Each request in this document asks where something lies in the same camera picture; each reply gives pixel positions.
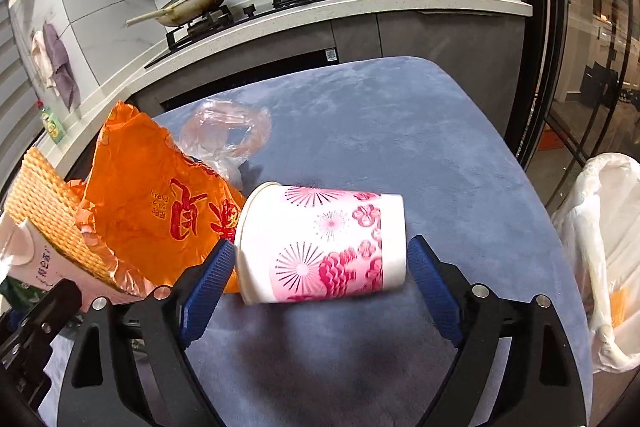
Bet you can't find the pale pink hanging cloth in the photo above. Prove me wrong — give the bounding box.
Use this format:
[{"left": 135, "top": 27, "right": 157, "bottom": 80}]
[{"left": 31, "top": 31, "right": 58, "bottom": 90}]

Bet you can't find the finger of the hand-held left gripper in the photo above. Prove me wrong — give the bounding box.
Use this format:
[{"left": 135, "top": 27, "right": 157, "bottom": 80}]
[
  {"left": 0, "top": 359, "right": 53, "bottom": 413},
  {"left": 0, "top": 278, "right": 82, "bottom": 365}
]

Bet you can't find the grey base cabinet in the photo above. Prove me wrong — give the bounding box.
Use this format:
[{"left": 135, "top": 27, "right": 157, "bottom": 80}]
[{"left": 332, "top": 12, "right": 526, "bottom": 148}]

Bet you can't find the black-framed glass door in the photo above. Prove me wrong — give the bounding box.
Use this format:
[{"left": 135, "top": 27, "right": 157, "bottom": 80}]
[{"left": 515, "top": 0, "right": 640, "bottom": 228}]

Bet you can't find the black gas stove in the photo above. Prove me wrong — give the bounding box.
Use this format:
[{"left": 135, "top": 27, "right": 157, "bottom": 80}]
[{"left": 144, "top": 0, "right": 361, "bottom": 68}]

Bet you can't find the white pink drink carton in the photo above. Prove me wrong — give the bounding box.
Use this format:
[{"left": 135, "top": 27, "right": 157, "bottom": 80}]
[{"left": 0, "top": 217, "right": 128, "bottom": 308}]

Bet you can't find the white plastic bin bag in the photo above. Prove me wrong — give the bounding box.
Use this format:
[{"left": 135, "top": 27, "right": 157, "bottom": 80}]
[{"left": 550, "top": 152, "right": 640, "bottom": 375}]

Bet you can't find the orange plastic bag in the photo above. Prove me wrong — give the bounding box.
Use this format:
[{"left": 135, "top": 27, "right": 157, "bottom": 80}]
[{"left": 74, "top": 101, "right": 247, "bottom": 299}]

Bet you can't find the white kitchen counter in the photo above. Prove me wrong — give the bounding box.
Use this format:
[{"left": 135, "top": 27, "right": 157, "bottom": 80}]
[{"left": 0, "top": 0, "right": 533, "bottom": 198}]

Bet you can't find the green packet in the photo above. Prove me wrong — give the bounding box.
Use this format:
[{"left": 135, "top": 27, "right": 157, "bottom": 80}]
[{"left": 0, "top": 276, "right": 36, "bottom": 308}]

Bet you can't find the green dish soap bottle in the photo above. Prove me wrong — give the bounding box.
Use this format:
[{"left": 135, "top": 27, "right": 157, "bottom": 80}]
[{"left": 40, "top": 106, "right": 67, "bottom": 145}]

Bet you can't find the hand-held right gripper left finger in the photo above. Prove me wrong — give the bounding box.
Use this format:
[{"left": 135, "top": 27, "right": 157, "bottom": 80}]
[{"left": 56, "top": 238, "right": 236, "bottom": 427}]

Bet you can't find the purple hanging cloth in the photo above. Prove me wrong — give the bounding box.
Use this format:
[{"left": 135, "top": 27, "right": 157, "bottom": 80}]
[{"left": 42, "top": 22, "right": 82, "bottom": 110}]

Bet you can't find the clear plastic bag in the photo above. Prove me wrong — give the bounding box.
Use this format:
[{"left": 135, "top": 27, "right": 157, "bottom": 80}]
[{"left": 177, "top": 99, "right": 273, "bottom": 188}]

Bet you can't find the yellow waffle-pattern wrapper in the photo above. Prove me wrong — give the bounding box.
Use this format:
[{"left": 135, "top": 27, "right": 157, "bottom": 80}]
[{"left": 4, "top": 147, "right": 123, "bottom": 290}]

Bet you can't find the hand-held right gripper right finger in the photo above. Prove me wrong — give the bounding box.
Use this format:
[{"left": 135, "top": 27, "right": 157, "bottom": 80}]
[{"left": 406, "top": 235, "right": 588, "bottom": 427}]

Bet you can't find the pink patterned paper cup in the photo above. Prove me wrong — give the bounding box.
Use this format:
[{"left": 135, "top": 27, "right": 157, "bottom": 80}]
[{"left": 234, "top": 181, "right": 407, "bottom": 306}]

